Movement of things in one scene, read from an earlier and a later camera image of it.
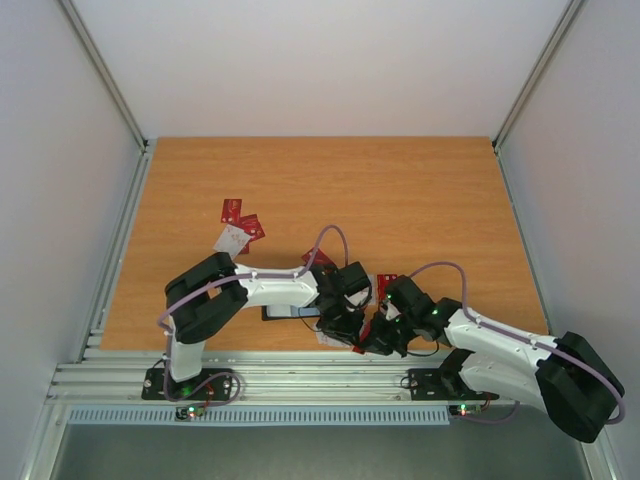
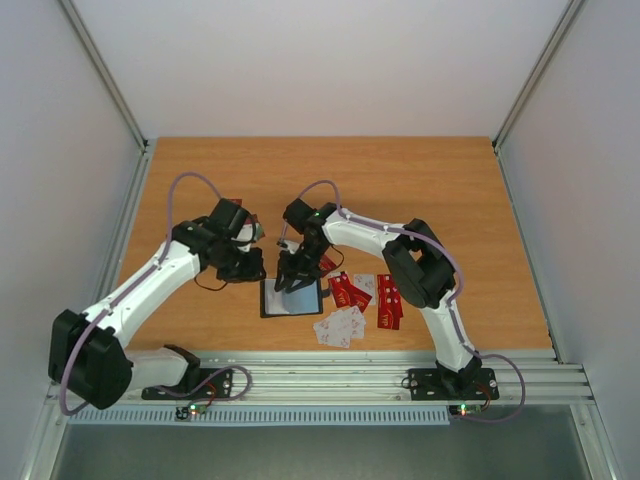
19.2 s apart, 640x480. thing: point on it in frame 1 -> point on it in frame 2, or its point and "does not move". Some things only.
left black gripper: [347, 334] -> [253, 272]
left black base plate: [210, 385] does not move
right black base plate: [439, 384] does not move
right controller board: [465, 410] does not move
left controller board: [189, 412] does not move
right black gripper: [379, 337] -> [298, 267]
